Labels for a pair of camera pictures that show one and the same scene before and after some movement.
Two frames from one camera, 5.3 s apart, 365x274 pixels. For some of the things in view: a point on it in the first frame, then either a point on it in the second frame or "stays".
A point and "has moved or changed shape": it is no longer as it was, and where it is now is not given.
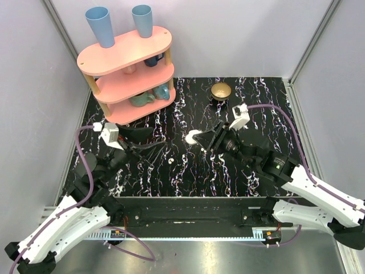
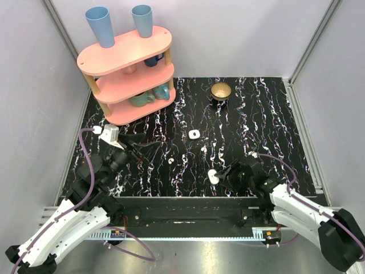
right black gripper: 217,136 to 231,183
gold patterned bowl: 220,91 stays
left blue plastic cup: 98,19 stays
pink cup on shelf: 130,69 stays
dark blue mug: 153,61 stays
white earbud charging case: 189,137 has moved or changed shape
